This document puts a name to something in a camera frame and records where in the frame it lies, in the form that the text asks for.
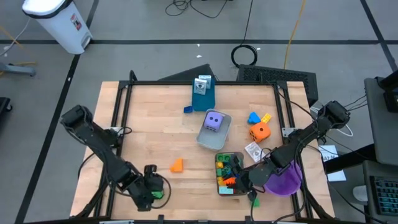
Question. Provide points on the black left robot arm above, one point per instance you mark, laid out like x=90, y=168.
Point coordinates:
x=102, y=146

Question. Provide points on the large green peg block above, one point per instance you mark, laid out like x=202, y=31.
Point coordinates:
x=256, y=203
x=224, y=157
x=158, y=195

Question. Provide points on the white computer mouse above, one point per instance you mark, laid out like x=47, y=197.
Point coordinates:
x=360, y=193

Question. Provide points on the black floor object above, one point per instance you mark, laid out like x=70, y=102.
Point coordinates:
x=3, y=105

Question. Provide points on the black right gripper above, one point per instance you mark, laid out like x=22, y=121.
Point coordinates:
x=262, y=175

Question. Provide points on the black box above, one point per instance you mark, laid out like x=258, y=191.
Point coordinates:
x=192, y=74

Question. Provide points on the large blue peg block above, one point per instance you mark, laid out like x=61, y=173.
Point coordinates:
x=253, y=118

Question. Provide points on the teal plastic bin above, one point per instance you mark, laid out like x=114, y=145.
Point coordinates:
x=203, y=102

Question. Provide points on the silver arm base bracket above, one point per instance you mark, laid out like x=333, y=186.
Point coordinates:
x=287, y=131

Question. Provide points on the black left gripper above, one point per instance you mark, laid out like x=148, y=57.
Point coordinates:
x=141, y=188

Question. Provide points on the laptop with lit keyboard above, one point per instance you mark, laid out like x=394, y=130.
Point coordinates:
x=385, y=196

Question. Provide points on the grey stand base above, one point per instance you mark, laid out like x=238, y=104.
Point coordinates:
x=18, y=69

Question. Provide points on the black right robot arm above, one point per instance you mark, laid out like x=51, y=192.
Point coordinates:
x=311, y=133

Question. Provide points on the white pedal trash can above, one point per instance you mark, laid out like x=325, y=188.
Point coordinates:
x=59, y=25

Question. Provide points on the orange toy brick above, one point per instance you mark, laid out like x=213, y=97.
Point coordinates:
x=230, y=181

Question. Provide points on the white paper sheet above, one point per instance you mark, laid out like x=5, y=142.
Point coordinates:
x=337, y=175

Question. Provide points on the small yellow toy brick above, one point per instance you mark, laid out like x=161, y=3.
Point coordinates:
x=219, y=165

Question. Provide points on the purple plastic bucket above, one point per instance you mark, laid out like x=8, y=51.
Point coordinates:
x=287, y=183

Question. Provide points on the black desk leg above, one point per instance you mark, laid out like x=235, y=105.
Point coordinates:
x=348, y=160

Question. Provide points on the white plastic bin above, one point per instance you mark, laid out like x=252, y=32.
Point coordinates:
x=211, y=140

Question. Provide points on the light cyan toy brick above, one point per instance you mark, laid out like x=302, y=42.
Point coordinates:
x=226, y=190

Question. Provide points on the teal playing cards box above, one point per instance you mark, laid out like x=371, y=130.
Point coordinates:
x=207, y=80

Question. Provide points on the orange foam die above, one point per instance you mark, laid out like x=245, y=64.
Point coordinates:
x=260, y=132

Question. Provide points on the green toy brick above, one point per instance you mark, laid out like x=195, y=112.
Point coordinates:
x=219, y=172

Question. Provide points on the black perforated computer case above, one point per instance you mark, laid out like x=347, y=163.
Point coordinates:
x=280, y=76

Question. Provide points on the purple foam die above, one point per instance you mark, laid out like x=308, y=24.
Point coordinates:
x=213, y=121

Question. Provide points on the large orange peg block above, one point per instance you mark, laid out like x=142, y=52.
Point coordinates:
x=177, y=165

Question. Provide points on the grey translucent plastic bin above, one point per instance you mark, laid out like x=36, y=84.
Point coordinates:
x=217, y=193

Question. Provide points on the black aluminium table frame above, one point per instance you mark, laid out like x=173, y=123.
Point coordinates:
x=242, y=83

